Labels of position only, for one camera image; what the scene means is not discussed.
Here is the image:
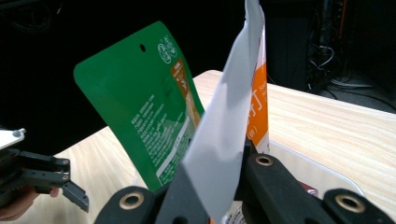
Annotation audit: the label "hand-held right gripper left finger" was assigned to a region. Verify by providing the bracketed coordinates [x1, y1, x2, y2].
[154, 166, 210, 224]

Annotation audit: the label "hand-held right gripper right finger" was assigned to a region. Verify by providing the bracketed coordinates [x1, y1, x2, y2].
[234, 135, 339, 224]

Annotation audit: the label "clear plastic container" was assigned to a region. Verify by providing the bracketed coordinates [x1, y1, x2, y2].
[133, 139, 366, 224]

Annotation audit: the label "white and orange packet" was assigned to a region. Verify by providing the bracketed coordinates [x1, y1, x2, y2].
[181, 0, 271, 224]

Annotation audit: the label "green and red snack pouch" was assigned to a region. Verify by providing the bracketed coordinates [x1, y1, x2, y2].
[73, 21, 205, 192]

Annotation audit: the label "black floor cables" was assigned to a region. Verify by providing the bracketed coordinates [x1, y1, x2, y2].
[306, 40, 396, 110]

